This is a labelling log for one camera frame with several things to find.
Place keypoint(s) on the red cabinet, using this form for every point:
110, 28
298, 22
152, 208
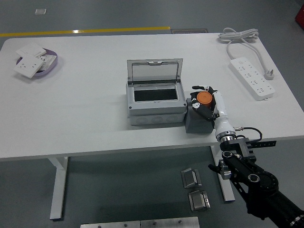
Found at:
300, 14

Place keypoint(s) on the white table leg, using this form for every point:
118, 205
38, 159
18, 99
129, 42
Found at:
58, 187
225, 190

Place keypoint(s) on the white wall socket plate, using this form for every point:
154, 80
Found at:
27, 66

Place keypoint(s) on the grey metal plate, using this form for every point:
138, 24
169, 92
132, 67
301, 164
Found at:
110, 225
169, 222

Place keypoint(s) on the white wall switch plate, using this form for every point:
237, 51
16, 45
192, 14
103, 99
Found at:
31, 50

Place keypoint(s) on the grey junction box clear lid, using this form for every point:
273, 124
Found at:
154, 109

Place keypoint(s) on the white power strip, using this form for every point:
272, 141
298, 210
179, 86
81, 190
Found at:
251, 78

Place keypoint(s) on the metal hinge block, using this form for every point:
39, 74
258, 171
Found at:
190, 178
198, 201

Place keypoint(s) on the purple oval tray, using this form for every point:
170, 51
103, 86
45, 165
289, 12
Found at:
51, 65

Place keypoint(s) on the dark floor plate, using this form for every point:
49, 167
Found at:
190, 31

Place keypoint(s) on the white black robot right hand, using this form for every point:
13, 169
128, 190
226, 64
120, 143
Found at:
222, 111

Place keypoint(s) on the orange cylinder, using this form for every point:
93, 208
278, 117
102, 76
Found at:
204, 98

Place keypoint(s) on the white socket with printed label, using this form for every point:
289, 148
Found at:
47, 60

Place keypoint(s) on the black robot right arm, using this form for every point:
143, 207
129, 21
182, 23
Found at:
259, 180

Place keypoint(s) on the grey cube block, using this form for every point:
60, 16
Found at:
198, 124

